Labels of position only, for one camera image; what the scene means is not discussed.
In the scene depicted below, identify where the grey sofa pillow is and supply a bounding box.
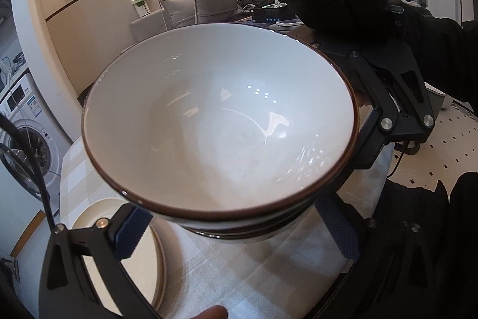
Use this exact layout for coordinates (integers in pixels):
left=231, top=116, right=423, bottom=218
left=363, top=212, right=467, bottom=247
left=191, top=0, right=240, bottom=24
left=160, top=0, right=197, bottom=27

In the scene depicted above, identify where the cream plate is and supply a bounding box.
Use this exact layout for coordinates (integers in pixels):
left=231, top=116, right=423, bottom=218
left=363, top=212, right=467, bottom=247
left=71, top=197, right=167, bottom=318

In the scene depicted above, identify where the person's black clothing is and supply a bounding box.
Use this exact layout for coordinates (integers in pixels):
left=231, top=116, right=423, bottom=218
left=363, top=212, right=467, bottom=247
left=355, top=171, right=478, bottom=319

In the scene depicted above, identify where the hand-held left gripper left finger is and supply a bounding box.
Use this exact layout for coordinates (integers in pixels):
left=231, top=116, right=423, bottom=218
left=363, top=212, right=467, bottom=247
left=39, top=205, right=155, bottom=319

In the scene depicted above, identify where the grey sofa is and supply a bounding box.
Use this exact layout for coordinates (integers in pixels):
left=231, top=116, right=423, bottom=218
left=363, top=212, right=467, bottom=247
left=129, top=0, right=299, bottom=43

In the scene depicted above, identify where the white washing machine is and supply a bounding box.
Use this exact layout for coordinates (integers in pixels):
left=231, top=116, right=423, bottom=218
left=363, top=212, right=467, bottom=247
left=0, top=72, right=73, bottom=219

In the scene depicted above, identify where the person's left hand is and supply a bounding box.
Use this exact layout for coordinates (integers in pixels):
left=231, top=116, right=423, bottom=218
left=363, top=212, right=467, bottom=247
left=190, top=306, right=229, bottom=319

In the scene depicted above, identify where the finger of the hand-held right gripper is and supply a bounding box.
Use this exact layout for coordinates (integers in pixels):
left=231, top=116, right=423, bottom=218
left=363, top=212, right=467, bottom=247
left=321, top=40, right=437, bottom=193

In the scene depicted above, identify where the green tissue box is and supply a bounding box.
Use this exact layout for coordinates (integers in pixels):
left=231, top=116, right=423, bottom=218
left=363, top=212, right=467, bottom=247
left=130, top=0, right=153, bottom=18

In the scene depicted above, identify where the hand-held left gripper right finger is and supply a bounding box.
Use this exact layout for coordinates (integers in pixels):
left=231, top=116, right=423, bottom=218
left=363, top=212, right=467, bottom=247
left=306, top=194, right=445, bottom=319

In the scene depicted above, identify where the black cable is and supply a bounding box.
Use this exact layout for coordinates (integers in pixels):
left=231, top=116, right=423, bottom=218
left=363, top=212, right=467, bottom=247
left=0, top=113, right=60, bottom=230

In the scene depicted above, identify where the black box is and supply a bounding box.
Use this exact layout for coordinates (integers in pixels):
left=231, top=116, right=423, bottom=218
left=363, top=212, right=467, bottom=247
left=251, top=7, right=295, bottom=24

